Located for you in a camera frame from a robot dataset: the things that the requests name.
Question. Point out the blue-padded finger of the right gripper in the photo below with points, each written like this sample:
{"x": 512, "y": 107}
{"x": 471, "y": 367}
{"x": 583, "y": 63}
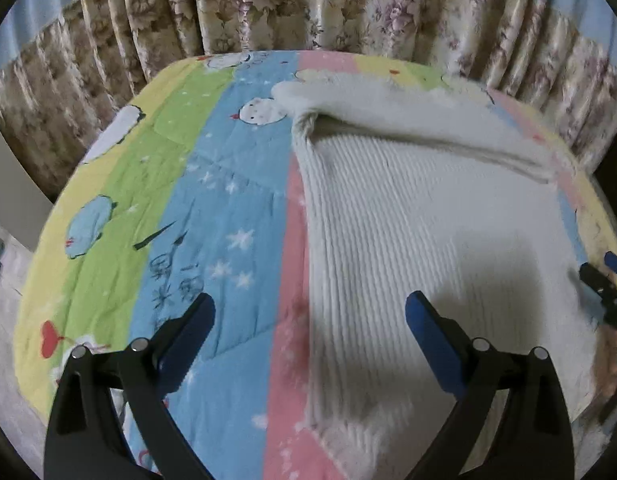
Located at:
{"x": 610, "y": 260}

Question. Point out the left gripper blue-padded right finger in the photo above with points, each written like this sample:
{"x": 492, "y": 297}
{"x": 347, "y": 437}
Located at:
{"x": 534, "y": 437}

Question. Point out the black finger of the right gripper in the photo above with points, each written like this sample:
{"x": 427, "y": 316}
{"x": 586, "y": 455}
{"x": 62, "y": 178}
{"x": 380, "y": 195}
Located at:
{"x": 594, "y": 279}

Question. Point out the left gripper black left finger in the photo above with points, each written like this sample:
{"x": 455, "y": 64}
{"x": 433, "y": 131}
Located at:
{"x": 84, "y": 438}

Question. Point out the cream ribbed knit sweater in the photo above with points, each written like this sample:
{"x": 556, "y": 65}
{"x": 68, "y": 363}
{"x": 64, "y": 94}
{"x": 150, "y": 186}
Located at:
{"x": 430, "y": 190}

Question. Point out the white leaning board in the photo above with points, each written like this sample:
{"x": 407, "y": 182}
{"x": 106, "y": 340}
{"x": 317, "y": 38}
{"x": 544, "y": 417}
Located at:
{"x": 24, "y": 208}

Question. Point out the colourful cartoon striped quilt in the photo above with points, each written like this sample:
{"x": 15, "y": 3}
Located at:
{"x": 195, "y": 187}

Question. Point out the blue and floral curtain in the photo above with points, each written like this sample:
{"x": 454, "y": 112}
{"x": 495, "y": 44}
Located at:
{"x": 67, "y": 66}

